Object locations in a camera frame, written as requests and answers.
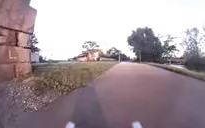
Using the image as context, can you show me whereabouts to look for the robot's own part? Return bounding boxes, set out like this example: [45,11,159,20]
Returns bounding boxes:
[131,120,143,128]
[65,121,76,128]

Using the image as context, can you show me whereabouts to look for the grey asphalt path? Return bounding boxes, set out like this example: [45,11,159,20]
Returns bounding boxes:
[9,61,205,128]

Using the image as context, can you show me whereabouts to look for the large dark tree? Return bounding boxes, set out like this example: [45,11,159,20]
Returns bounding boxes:
[126,26,164,63]

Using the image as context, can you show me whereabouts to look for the red brick wall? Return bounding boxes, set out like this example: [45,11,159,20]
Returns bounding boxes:
[0,0,38,84]

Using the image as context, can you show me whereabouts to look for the row of trees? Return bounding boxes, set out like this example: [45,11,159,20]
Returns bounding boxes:
[161,27,205,71]

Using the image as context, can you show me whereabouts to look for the grass verge with dry patches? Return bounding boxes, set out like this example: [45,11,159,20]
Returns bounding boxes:
[144,61,205,84]

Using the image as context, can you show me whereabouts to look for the gravel strip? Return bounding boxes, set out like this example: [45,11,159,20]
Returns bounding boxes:
[0,78,63,128]

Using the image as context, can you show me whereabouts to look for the building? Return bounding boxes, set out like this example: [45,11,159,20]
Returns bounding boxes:
[73,49,106,63]

